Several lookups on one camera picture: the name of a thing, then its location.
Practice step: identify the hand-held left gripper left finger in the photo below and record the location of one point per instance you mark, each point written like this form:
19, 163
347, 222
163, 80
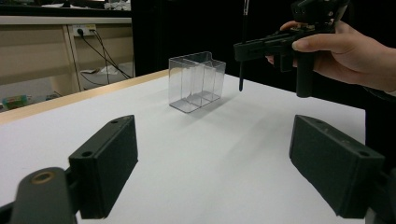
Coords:
106, 165

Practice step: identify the wooden shelf unit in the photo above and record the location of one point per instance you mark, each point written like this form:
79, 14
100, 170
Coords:
34, 53

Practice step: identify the clear plastic organizer box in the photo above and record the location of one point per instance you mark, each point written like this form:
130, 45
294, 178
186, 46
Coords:
196, 84

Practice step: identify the white wall power outlet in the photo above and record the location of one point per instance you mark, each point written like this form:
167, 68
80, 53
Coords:
84, 30

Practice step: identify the black pen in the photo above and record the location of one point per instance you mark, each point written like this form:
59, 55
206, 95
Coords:
241, 77

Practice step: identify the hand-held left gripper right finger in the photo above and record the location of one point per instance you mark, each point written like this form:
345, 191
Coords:
336, 165

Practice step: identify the colourful plastic package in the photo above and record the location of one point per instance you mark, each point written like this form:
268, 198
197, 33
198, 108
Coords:
15, 101

